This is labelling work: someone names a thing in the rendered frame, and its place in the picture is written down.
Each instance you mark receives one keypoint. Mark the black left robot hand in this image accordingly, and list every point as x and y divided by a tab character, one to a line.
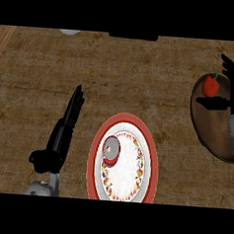
59	141

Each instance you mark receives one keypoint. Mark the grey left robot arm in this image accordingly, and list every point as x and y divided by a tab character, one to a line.
45	186

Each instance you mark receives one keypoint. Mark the red bell pepper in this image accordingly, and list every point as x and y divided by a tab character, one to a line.
210	86

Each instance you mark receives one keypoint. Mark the brown round plate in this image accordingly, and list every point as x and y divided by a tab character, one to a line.
210	125

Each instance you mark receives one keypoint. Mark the red rimmed white floral plate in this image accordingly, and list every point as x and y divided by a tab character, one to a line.
125	169

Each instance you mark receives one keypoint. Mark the red can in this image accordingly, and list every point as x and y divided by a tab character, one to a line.
111	150

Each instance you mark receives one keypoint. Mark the pale grey round object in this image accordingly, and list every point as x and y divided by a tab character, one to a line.
70	32

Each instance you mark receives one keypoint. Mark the black flat appliance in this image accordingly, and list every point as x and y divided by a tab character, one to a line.
133	36

